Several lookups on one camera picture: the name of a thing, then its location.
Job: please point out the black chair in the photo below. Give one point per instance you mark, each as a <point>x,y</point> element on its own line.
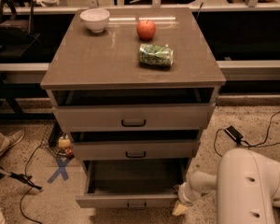
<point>17,36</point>

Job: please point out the green soda can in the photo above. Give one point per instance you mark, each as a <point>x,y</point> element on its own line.
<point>154,55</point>

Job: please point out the black power adapter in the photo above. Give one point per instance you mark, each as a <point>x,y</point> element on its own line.
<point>234,134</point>

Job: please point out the grey drawer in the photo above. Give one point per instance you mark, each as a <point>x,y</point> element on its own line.
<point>114,118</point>
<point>133,184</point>
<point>127,150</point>

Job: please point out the grey drawer cabinet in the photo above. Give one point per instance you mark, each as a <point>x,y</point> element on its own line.
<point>104,69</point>

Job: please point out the blue tape cross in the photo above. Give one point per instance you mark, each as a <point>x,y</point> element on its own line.
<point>61,170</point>

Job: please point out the beige shoe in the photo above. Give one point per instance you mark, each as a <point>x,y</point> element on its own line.
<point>13,139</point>

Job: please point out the grey middle drawer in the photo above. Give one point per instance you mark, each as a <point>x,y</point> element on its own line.
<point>127,150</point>

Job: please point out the red apple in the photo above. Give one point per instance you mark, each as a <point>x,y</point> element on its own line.
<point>146,29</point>

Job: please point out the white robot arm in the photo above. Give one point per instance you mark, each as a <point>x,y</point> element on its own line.
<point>247,186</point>

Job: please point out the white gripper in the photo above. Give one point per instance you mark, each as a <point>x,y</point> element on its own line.
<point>184,194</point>

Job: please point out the white ceramic bowl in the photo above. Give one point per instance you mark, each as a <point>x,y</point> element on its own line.
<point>95,19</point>

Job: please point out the small yellow jar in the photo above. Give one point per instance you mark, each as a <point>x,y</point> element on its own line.
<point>63,142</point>

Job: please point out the grey bottom drawer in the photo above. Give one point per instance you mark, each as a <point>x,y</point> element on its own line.
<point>133,184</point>

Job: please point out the black grabber tool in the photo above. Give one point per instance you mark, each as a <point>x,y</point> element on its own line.
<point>25,179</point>

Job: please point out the grey top drawer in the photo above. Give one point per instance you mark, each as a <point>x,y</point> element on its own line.
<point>114,118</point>

